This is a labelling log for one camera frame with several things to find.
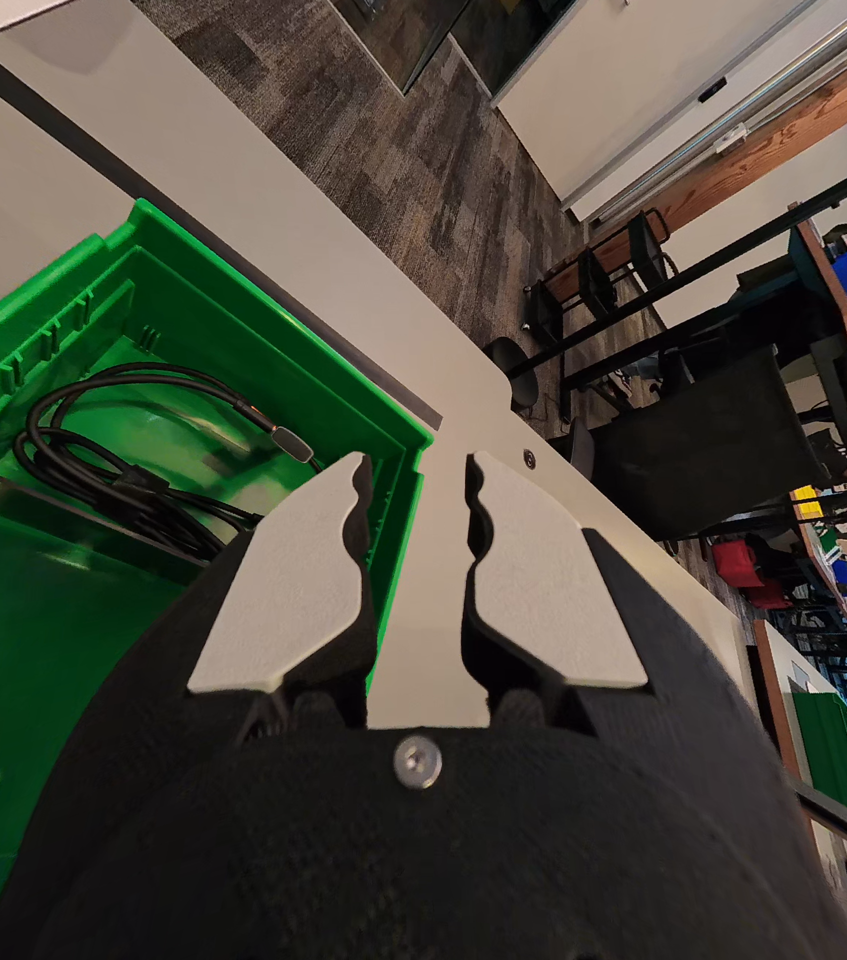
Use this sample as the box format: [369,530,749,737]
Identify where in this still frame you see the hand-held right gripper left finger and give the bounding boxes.
[185,450,380,706]

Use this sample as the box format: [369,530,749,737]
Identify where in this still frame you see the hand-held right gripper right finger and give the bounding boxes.
[459,450,651,700]

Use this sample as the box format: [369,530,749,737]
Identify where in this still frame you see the black usb-c cable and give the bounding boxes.
[13,362,327,565]

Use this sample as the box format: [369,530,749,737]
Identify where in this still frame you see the green plastic bin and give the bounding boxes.
[0,197,436,960]

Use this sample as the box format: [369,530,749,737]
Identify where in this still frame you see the red plastic bin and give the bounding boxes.
[710,538,794,610]

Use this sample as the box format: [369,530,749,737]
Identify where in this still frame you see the black office chair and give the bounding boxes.
[587,343,833,543]

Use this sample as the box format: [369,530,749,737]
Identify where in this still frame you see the round black stool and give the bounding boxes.
[482,336,539,412]

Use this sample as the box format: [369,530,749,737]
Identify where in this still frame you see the dark clear bin divider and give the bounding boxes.
[0,452,207,588]

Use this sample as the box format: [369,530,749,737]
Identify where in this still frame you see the black metal bar stool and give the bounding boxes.
[587,208,676,303]
[524,251,606,354]

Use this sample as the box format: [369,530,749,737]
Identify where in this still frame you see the stack of green bins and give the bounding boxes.
[791,690,847,826]

